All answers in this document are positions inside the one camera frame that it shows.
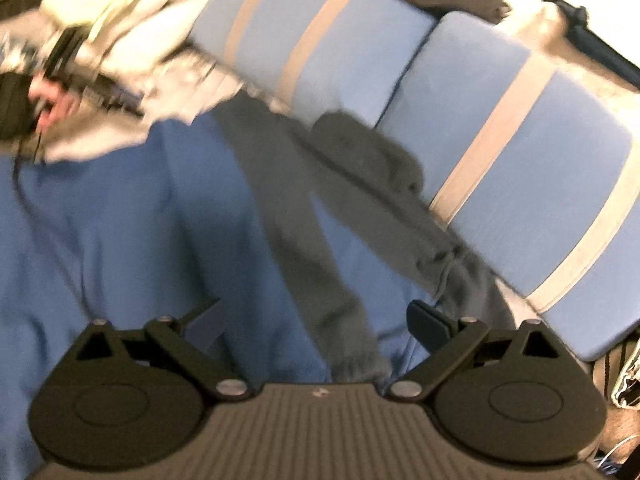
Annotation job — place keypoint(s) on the beige folded comforter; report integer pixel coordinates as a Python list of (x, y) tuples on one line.
[(126, 37)]

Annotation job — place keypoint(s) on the silver patterned cushion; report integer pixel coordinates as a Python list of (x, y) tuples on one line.
[(541, 27)]

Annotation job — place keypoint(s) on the right blue striped pillow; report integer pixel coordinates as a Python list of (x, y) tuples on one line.
[(531, 172)]

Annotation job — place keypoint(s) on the blue navy fleece jacket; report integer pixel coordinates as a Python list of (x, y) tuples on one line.
[(314, 238)]

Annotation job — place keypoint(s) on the grey quilted bedspread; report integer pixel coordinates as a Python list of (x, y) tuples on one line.
[(184, 85)]

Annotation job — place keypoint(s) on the person left hand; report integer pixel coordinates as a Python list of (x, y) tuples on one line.
[(58, 103)]

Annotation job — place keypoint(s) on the left blue striped pillow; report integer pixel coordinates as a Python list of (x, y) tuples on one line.
[(316, 56)]

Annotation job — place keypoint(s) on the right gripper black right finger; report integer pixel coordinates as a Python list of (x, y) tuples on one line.
[(451, 344)]

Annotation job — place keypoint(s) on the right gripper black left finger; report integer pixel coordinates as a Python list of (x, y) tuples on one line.
[(181, 344)]

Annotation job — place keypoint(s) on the blue striped pillow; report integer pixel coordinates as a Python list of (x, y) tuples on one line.
[(531, 172), (316, 56)]

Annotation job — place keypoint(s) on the black bag clutter pile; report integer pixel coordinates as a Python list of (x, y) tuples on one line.
[(616, 376)]

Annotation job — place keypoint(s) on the navy pink folded clothes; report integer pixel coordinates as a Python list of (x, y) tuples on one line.
[(586, 41)]

